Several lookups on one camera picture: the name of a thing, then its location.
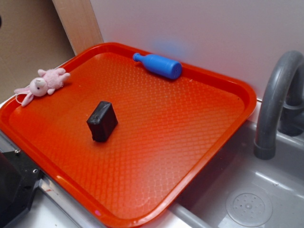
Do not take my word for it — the pink plush bunny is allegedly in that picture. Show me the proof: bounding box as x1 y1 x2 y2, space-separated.
14 68 70 107

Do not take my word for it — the grey toy sink basin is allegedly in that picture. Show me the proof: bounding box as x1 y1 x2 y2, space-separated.
170 121 304 228

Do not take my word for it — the wooden board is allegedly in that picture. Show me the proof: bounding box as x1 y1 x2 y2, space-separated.
52 0 104 55

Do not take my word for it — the blue plastic bottle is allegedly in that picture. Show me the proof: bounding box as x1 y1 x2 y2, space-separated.
133 53 182 80

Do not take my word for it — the black box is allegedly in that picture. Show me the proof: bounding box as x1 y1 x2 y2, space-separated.
86 101 118 143

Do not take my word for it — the orange plastic tray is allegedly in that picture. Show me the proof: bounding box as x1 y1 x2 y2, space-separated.
0 43 257 228

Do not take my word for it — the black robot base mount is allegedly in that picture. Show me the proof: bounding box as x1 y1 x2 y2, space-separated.
0 149 42 228

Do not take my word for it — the grey toy faucet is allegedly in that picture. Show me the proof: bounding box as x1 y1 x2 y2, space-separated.
254 50 304 160

